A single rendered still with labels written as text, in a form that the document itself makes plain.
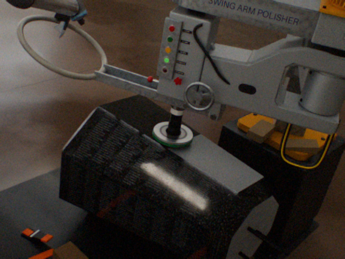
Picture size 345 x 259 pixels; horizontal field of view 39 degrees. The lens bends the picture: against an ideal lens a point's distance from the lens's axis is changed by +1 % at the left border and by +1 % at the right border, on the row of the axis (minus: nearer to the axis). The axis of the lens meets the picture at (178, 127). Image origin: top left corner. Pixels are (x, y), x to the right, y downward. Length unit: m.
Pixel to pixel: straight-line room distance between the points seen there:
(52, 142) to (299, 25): 2.43
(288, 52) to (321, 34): 0.16
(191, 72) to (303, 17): 0.56
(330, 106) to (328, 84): 0.11
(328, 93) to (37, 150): 2.37
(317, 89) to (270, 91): 0.20
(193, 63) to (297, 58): 0.47
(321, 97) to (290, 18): 0.39
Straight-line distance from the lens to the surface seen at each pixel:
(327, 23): 2.10
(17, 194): 3.42
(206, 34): 2.20
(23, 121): 4.24
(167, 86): 2.33
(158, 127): 2.57
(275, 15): 2.12
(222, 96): 2.29
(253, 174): 2.49
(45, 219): 3.23
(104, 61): 2.66
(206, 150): 2.57
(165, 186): 2.45
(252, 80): 2.23
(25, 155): 3.81
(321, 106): 2.26
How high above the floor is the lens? 2.17
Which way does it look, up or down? 30 degrees down
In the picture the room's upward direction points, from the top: 11 degrees clockwise
